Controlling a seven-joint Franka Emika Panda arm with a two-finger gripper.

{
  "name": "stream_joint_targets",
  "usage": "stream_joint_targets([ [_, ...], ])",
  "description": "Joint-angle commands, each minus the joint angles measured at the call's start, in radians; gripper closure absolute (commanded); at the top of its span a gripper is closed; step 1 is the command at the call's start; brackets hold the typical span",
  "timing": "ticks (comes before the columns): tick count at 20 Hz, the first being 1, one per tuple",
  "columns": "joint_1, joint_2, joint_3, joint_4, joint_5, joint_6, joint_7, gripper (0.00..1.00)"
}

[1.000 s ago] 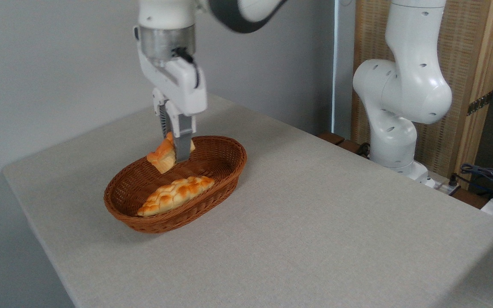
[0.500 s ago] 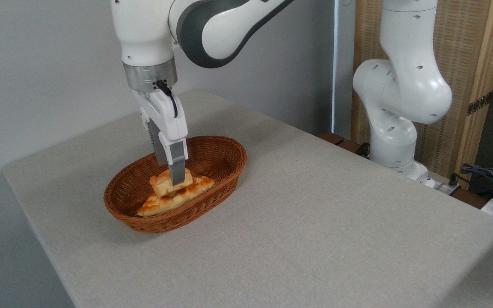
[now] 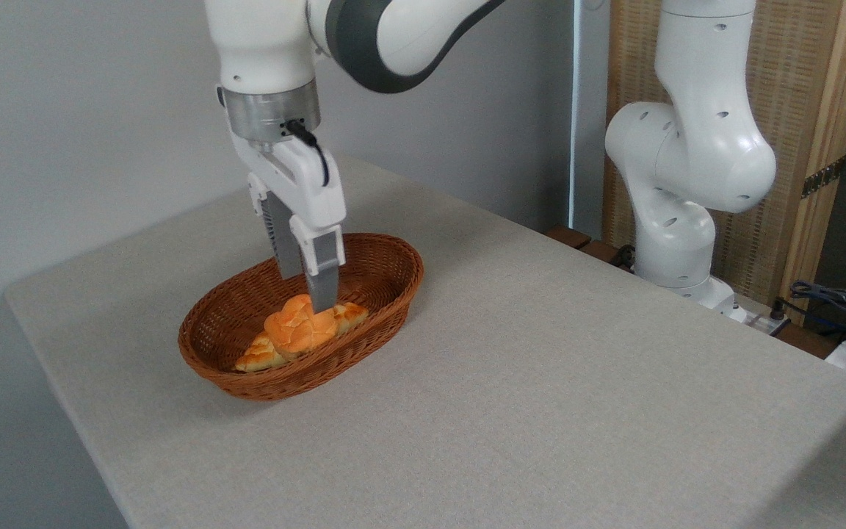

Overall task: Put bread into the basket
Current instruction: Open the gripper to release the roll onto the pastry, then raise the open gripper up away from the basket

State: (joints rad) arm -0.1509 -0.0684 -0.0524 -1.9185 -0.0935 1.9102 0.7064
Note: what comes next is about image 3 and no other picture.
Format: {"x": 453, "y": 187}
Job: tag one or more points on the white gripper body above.
{"x": 305, "y": 184}

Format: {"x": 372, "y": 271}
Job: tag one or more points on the long braided bread loaf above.
{"x": 258, "y": 356}

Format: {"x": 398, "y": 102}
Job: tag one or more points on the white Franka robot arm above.
{"x": 702, "y": 147}

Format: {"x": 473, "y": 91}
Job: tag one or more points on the dark wooden base board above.
{"x": 577, "y": 241}

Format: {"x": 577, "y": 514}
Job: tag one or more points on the brown wicker basket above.
{"x": 232, "y": 330}

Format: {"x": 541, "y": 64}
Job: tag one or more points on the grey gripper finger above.
{"x": 283, "y": 250}
{"x": 322, "y": 272}

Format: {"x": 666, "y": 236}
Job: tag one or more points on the metal hinge on screen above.
{"x": 823, "y": 178}

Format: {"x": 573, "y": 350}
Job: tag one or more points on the round orange bread roll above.
{"x": 297, "y": 329}

